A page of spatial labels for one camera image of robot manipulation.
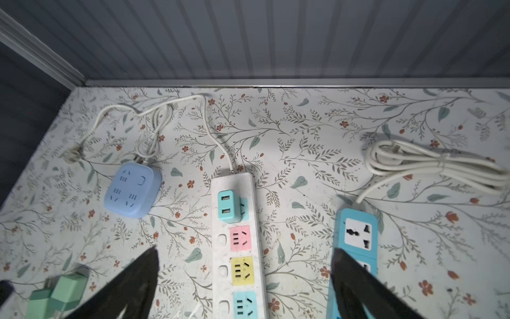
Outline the teal power strip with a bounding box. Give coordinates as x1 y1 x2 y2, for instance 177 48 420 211
325 207 379 319

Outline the white power strip cable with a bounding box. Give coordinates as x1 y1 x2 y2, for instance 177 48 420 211
63 93 236 174

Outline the teal plug adapter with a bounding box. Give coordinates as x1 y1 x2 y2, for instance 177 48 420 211
218 190 248 224

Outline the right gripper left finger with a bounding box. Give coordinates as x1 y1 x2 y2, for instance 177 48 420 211
67 246 159 318

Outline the blue square power socket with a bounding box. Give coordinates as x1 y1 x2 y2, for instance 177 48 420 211
104 162 162 219

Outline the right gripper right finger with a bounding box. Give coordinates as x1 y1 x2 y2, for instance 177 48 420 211
331 248 422 318

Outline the long white power strip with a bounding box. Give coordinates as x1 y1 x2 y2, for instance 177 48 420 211
211 173 269 318

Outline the green plug adapter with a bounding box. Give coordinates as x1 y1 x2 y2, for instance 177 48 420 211
49 273 88 312
25 288 55 319

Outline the bundled white cable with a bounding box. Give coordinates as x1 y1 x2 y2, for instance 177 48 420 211
354 139 510 204

